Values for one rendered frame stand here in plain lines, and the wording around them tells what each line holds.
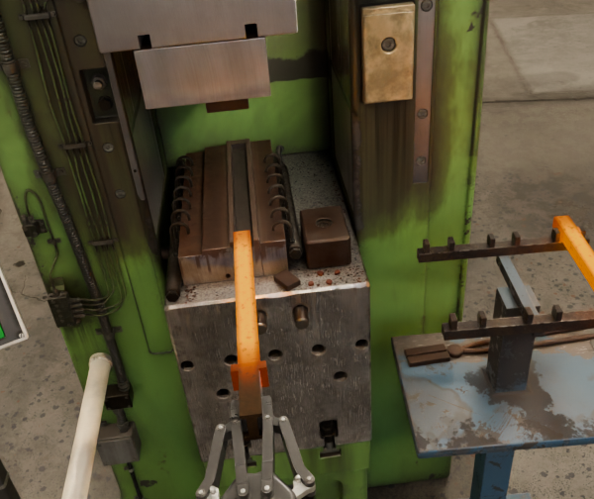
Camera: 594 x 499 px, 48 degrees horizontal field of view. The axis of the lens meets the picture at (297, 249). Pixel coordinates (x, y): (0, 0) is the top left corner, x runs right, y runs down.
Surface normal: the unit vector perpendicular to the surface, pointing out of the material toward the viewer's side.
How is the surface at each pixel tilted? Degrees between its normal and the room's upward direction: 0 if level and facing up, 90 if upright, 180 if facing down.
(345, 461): 90
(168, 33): 90
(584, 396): 0
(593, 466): 0
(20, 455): 0
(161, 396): 90
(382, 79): 90
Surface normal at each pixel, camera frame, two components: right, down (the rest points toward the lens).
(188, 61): 0.10, 0.57
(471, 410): -0.07, -0.81
